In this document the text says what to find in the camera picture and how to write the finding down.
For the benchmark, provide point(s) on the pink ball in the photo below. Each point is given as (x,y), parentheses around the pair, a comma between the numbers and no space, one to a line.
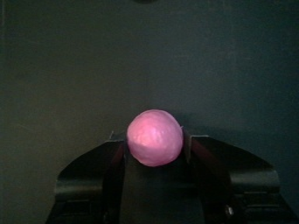
(155,137)

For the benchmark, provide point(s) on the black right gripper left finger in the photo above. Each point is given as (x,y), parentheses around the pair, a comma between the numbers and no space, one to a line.
(89,178)

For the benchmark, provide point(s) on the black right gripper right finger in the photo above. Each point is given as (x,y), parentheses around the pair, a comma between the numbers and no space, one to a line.
(237,180)

